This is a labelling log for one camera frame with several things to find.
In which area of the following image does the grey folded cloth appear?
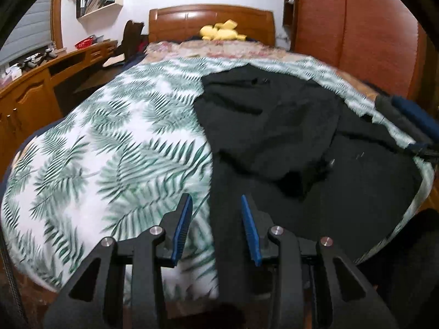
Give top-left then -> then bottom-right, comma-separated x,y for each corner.
374,95 -> 429,151

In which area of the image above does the floral quilt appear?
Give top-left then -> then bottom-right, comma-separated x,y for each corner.
144,39 -> 378,97

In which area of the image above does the wooden slatted wardrobe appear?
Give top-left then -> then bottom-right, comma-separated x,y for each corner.
283,0 -> 433,101

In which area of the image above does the wooden desk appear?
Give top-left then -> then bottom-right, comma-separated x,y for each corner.
0,39 -> 119,179

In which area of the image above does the wooden bed headboard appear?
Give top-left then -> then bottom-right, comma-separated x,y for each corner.
148,4 -> 277,47

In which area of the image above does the yellow plush toy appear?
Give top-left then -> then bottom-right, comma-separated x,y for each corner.
200,21 -> 247,42

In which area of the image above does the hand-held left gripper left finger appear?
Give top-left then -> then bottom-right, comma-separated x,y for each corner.
43,193 -> 193,329

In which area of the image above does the black double-breasted coat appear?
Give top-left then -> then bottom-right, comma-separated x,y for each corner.
194,65 -> 424,329

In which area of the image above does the bed with leaf-print cover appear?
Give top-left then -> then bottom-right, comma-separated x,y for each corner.
0,56 -> 434,302

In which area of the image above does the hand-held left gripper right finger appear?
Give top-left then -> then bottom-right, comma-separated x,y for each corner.
240,195 -> 398,329

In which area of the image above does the dark chair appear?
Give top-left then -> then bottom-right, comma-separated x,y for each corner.
123,20 -> 149,59

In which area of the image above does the grey window blind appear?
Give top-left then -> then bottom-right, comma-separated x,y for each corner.
0,0 -> 57,66

